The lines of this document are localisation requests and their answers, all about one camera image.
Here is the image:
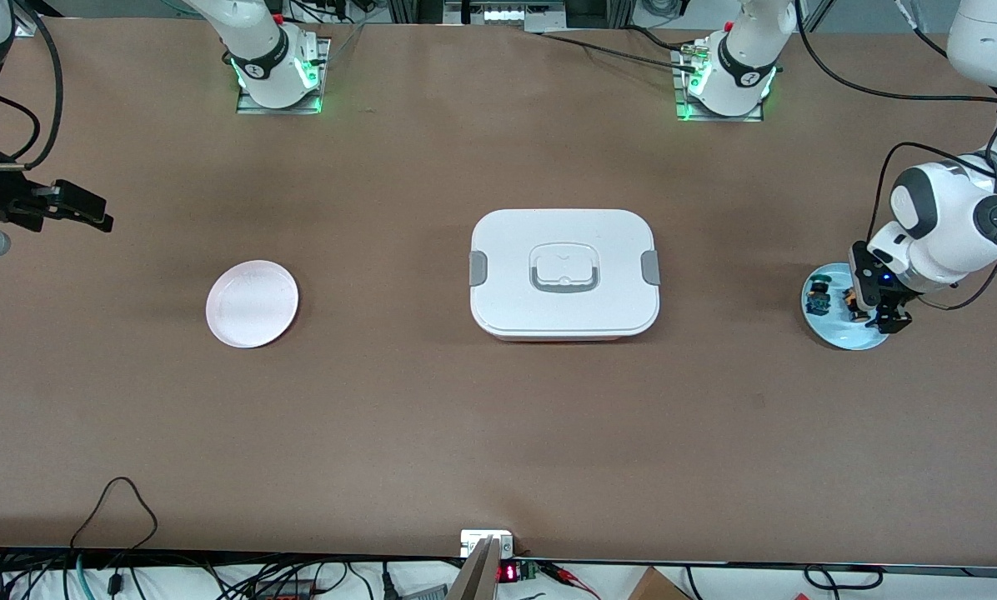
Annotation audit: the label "black base power cable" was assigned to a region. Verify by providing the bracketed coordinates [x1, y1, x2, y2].
[540, 32, 704, 68]

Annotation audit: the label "white mount bracket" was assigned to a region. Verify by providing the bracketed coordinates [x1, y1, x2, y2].
[460, 530, 514, 559]

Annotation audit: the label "silver equipment box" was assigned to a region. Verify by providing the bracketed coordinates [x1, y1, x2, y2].
[444, 0, 568, 34]

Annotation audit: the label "orange push-button switch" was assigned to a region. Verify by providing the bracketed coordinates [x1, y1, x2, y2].
[840, 286, 871, 325]

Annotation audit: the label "cardboard box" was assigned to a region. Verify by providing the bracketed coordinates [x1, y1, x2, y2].
[628, 567, 693, 600]

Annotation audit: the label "grey mount beam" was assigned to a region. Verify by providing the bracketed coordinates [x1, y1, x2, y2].
[447, 537, 504, 600]

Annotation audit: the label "pink round plate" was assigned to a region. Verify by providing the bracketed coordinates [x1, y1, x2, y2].
[205, 260, 300, 349]

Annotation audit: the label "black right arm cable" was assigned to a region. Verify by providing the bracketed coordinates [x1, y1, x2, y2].
[0, 0, 64, 172]

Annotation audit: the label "thin black looped cable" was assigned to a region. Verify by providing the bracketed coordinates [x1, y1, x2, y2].
[69, 477, 159, 584]

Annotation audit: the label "white lunch box grey handle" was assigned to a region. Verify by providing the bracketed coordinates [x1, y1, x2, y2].
[468, 208, 661, 342]

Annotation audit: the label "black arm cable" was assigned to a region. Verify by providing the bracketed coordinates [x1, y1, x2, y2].
[0, 0, 64, 172]
[794, 0, 997, 311]

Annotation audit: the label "light blue round plate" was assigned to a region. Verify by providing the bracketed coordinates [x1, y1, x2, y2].
[800, 262, 893, 352]

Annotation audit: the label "red clip leads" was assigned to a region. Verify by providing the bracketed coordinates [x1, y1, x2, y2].
[540, 562, 601, 600]

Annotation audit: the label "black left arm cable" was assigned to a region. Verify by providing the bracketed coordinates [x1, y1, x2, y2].
[794, 0, 997, 311]

